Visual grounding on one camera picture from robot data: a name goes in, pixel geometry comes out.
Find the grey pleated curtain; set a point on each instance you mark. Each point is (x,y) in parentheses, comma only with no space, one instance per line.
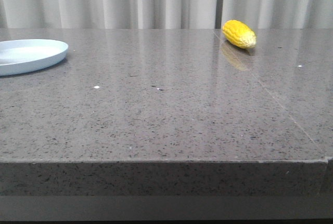
(165,14)

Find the yellow corn cob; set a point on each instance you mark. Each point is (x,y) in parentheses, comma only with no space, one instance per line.
(239,34)

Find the light blue round plate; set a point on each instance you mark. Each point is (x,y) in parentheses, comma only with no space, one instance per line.
(29,55)

